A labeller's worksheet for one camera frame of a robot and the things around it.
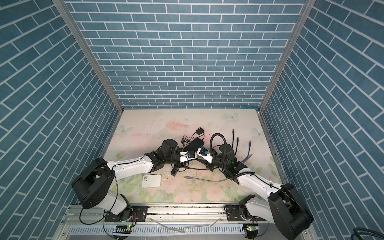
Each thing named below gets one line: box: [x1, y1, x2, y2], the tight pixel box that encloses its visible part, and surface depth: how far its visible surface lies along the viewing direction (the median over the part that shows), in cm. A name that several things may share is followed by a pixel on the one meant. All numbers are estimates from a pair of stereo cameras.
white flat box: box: [141, 174, 162, 188], surface depth 85 cm
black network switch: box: [183, 137, 205, 153], surface depth 101 cm
